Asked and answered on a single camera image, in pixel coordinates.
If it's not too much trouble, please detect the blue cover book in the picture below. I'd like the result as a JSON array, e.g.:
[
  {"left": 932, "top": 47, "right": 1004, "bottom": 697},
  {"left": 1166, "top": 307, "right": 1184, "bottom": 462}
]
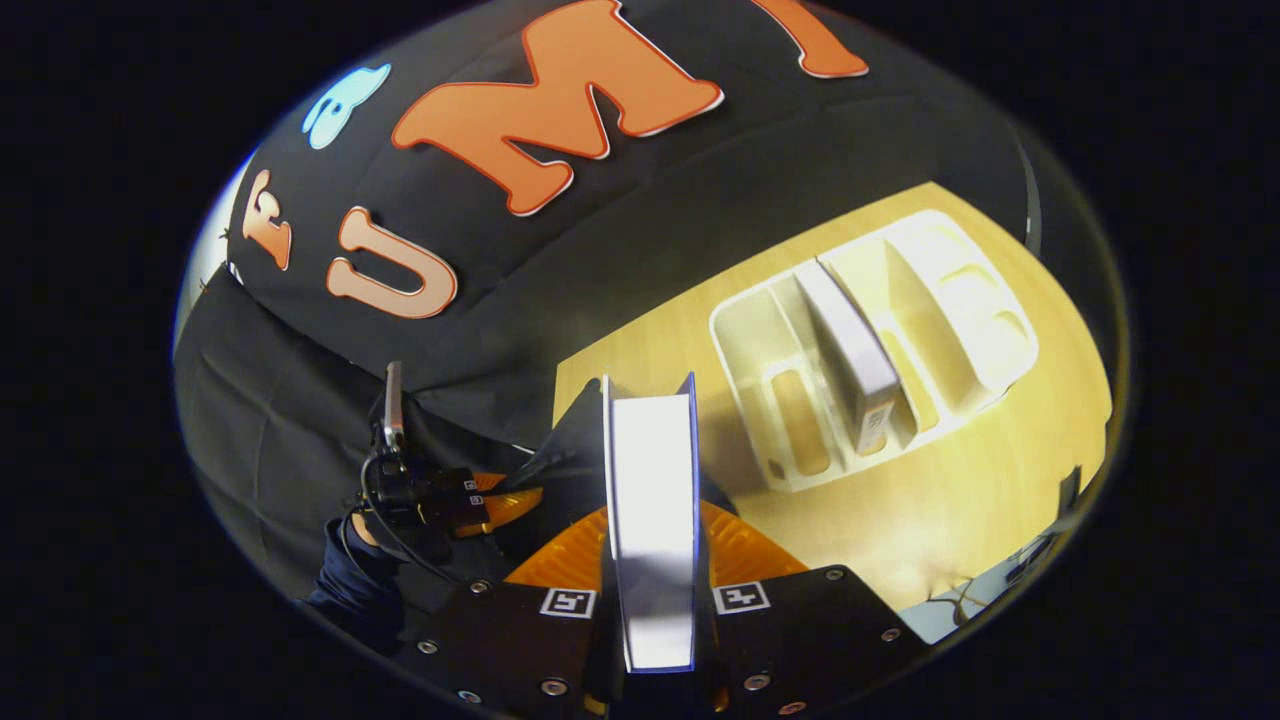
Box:
[{"left": 600, "top": 372, "right": 702, "bottom": 675}]

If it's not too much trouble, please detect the black schoolbag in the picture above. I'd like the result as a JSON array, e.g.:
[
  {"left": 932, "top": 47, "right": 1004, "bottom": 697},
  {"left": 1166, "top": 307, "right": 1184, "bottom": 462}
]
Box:
[{"left": 430, "top": 378, "right": 746, "bottom": 611}]

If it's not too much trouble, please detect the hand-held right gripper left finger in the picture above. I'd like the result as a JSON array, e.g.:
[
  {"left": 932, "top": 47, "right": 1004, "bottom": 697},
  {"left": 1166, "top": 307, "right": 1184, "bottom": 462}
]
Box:
[{"left": 395, "top": 505, "right": 613, "bottom": 717}]

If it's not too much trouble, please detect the white bookshelf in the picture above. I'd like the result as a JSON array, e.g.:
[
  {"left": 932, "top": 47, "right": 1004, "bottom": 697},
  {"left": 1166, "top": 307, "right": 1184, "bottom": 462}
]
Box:
[{"left": 708, "top": 208, "right": 1041, "bottom": 495}]

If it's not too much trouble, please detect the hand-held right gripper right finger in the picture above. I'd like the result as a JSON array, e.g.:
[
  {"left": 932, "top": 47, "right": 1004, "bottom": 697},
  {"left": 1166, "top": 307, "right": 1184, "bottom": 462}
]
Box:
[{"left": 699, "top": 499, "right": 932, "bottom": 715}]

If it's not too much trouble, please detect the white cover book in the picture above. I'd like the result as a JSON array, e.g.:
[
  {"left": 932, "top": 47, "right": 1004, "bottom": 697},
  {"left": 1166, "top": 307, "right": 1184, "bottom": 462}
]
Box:
[{"left": 795, "top": 258, "right": 902, "bottom": 457}]

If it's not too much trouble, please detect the black backdrop cloth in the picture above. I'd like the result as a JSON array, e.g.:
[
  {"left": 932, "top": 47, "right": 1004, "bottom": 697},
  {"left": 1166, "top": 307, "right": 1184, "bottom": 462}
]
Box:
[{"left": 175, "top": 0, "right": 1113, "bottom": 601}]

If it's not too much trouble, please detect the dark upright object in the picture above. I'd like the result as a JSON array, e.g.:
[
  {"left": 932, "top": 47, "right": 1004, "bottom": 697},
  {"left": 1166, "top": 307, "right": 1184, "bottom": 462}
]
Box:
[{"left": 1005, "top": 465, "right": 1087, "bottom": 587}]

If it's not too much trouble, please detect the black cable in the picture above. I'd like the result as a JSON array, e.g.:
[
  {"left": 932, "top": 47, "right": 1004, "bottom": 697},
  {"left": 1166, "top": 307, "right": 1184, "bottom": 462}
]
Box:
[{"left": 358, "top": 455, "right": 467, "bottom": 591}]

